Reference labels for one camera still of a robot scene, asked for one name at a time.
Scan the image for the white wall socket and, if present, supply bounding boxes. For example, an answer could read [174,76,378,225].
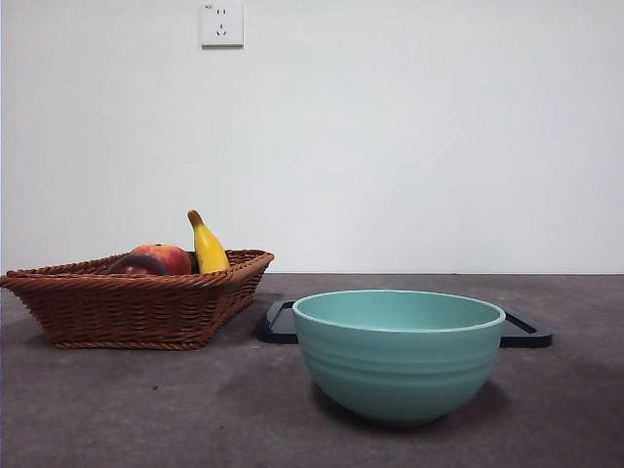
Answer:
[201,1,245,49]

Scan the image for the brown wicker basket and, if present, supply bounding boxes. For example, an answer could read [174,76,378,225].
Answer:
[0,249,276,351]

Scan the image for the red orange peach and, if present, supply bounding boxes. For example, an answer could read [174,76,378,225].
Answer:
[130,243,193,276]

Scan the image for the teal ribbed bowl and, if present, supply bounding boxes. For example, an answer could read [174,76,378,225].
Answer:
[291,289,507,428]

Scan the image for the black rectangular tray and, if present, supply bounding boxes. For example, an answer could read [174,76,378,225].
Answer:
[256,299,554,348]

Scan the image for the dark purple plum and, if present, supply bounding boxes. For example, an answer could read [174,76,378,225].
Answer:
[106,253,168,276]

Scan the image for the yellow banana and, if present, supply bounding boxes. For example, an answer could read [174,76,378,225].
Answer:
[186,209,231,274]

